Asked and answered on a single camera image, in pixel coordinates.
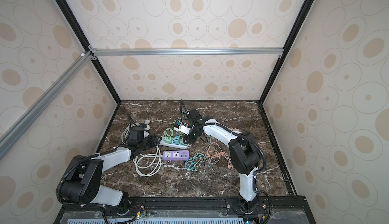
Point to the teal charger plug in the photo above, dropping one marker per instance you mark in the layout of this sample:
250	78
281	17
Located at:
177	140

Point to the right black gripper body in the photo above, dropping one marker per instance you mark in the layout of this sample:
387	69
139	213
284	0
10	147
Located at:
191	136

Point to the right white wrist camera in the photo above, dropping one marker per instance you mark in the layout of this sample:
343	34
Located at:
183	127

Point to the diagonal aluminium rail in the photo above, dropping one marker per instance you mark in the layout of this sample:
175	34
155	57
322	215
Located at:
17	130

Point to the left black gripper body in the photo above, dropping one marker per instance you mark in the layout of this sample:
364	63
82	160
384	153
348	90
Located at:
147	144

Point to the purple power strip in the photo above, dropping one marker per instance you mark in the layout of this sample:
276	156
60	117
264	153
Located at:
181	155

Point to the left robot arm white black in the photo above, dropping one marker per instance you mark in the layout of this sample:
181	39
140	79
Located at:
81	182

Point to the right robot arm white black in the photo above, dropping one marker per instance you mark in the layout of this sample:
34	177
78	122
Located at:
246	157

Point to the horizontal aluminium rail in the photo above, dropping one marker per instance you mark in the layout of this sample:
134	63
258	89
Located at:
187	52

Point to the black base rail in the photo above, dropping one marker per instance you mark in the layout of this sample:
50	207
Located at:
193	210

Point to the white blue power strip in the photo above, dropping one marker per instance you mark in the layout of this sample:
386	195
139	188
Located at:
182	147

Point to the light green charger plug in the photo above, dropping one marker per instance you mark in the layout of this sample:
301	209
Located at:
168	140

